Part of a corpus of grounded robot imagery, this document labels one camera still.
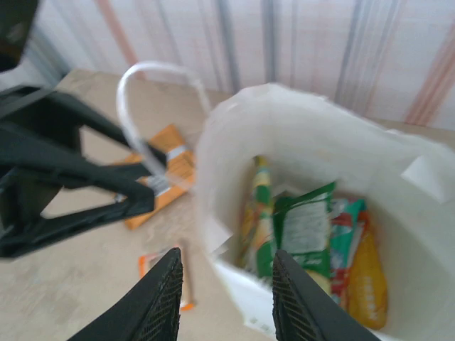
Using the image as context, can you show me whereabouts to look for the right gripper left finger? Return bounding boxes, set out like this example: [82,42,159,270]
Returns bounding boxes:
[67,247,184,341]

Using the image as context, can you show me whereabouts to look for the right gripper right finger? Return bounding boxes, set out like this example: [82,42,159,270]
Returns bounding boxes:
[272,248,381,341]

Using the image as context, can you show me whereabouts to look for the orange fruit-print snack packet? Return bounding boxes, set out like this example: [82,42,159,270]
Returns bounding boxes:
[346,211,388,330]

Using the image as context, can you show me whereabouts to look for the dark green snack packet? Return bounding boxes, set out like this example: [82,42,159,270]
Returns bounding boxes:
[264,181,337,296]

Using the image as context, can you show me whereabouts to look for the teal red snack packet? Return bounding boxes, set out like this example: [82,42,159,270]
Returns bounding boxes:
[328,197,367,306]

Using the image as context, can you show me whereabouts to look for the yellow green snack packet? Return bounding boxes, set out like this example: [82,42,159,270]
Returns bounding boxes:
[241,155,277,274]

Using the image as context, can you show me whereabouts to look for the white paper bag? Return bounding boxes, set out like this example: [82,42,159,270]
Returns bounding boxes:
[116,60,455,341]

